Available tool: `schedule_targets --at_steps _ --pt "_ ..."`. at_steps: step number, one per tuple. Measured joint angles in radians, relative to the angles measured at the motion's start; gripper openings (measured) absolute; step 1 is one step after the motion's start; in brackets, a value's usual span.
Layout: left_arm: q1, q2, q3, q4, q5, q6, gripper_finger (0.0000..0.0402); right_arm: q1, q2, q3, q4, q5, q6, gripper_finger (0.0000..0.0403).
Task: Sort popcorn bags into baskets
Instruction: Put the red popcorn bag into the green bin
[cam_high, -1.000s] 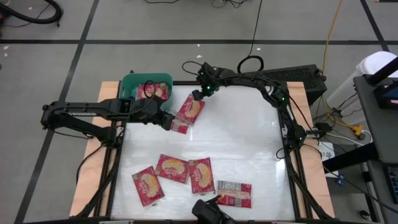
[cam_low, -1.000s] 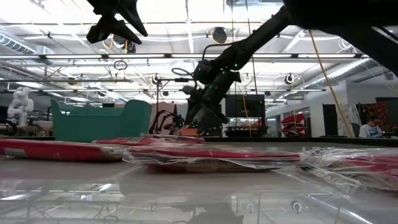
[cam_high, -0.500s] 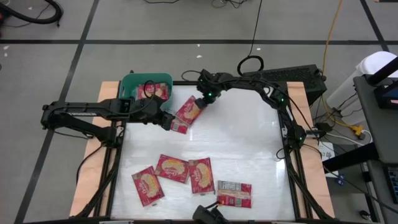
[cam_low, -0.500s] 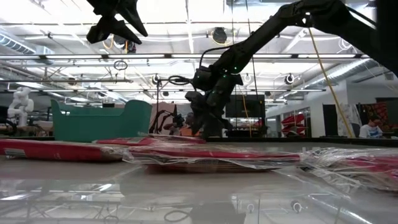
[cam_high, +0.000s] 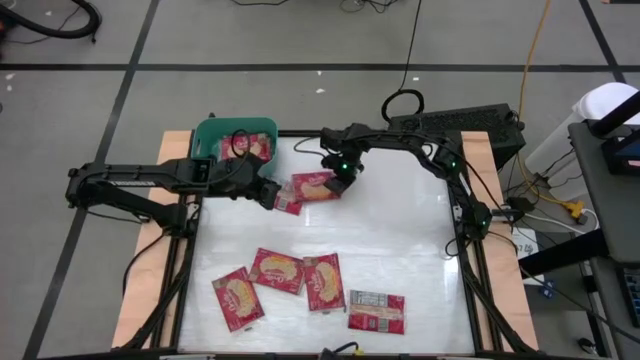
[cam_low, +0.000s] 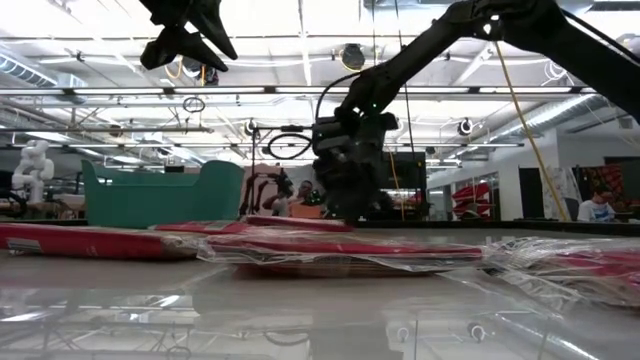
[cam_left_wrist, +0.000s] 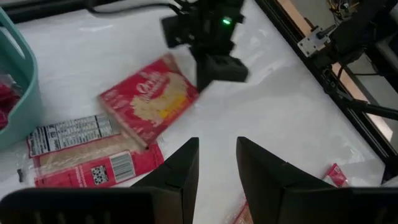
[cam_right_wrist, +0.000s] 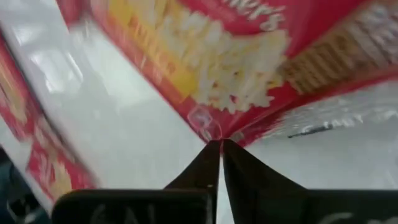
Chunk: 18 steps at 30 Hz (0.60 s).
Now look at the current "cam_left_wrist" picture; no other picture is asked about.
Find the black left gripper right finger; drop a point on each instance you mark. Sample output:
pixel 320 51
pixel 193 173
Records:
pixel 295 202

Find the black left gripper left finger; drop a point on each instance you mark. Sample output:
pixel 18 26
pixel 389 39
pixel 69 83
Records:
pixel 161 202

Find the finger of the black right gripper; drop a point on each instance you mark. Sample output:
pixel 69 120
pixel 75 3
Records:
pixel 233 70
pixel 208 71

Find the red popcorn bag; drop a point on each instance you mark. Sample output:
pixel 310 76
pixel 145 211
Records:
pixel 336 175
pixel 245 215
pixel 87 155
pixel 149 99
pixel 6 102

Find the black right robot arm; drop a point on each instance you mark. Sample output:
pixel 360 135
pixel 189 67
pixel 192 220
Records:
pixel 354 40

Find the teal plastic basket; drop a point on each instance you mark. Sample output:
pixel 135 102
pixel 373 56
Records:
pixel 25 93

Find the silver metal bracket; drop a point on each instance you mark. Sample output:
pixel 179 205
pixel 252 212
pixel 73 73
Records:
pixel 311 45

